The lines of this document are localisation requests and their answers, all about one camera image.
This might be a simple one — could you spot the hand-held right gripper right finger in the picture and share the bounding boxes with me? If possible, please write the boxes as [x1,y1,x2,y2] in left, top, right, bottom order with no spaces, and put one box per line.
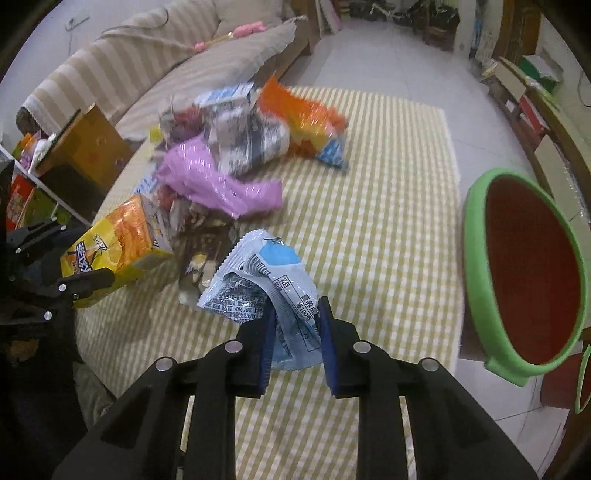
[318,296,539,480]

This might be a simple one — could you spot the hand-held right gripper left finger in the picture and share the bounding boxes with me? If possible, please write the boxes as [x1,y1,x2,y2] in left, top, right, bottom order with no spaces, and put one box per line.
[52,307,278,480]

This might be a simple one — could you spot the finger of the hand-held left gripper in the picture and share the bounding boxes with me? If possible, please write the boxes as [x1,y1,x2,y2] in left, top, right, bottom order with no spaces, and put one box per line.
[6,219,75,254]
[28,268,116,319]

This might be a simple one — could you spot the yellow wrapper pieces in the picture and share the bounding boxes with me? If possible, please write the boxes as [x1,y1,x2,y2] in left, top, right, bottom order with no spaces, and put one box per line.
[61,194,175,309]

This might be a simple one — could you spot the blue white snack wrapper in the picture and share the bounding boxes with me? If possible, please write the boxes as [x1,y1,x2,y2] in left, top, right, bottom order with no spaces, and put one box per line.
[198,229,321,372]

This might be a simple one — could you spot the brown snack wrapper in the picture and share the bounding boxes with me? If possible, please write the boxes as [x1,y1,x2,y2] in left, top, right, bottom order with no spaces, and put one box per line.
[171,203,241,305]

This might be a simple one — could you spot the purple plastic bag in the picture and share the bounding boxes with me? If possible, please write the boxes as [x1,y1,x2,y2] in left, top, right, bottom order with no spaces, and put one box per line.
[157,137,283,220]

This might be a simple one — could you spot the green rimmed red trash bin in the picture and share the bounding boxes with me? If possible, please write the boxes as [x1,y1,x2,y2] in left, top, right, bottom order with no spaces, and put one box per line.
[463,168,583,387]

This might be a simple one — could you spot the white storage shelf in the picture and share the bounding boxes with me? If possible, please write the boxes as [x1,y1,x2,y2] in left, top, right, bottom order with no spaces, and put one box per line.
[0,138,93,232]

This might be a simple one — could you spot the brown cardboard box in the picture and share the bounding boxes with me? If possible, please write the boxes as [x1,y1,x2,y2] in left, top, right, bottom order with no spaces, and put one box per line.
[34,104,134,190]

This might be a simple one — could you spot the crumpled grey wrapper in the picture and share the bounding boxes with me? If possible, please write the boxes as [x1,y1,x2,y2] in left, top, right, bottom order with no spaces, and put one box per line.
[159,97,208,144]

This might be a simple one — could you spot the beige striped sofa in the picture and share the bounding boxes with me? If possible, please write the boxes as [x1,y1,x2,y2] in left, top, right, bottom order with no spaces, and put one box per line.
[16,0,319,153]

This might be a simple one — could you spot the blue white milk carton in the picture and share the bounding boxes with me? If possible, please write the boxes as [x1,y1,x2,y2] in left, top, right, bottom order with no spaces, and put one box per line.
[196,83,262,139]

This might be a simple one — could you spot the orange snack bag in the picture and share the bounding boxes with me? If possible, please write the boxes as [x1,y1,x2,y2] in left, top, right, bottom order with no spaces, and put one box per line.
[256,74,349,172]

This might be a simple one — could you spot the small green rimmed bin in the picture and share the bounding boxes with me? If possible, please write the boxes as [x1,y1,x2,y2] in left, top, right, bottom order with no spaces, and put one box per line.
[575,344,591,414]

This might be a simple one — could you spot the pink plush toy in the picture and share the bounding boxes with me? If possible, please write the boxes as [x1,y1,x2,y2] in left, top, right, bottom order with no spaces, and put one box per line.
[194,21,269,51]

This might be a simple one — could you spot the red flat box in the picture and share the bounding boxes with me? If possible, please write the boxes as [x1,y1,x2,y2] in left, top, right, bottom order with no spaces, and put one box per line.
[517,95,550,130]

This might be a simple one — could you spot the cream wooden tv cabinet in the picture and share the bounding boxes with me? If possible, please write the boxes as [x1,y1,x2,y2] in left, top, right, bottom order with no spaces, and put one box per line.
[480,55,591,241]

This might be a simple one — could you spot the wooden stool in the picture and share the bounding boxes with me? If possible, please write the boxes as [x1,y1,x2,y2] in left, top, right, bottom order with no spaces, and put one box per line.
[425,25,458,51]

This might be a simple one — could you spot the white balance bike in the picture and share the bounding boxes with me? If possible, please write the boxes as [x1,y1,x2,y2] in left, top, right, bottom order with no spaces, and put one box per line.
[365,0,402,21]

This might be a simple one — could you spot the green open box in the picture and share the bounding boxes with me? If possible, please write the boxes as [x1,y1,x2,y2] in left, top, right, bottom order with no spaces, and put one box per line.
[522,54,564,93]

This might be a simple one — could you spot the dark bicycle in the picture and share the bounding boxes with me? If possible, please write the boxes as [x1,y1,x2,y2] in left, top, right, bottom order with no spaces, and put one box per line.
[402,0,462,28]

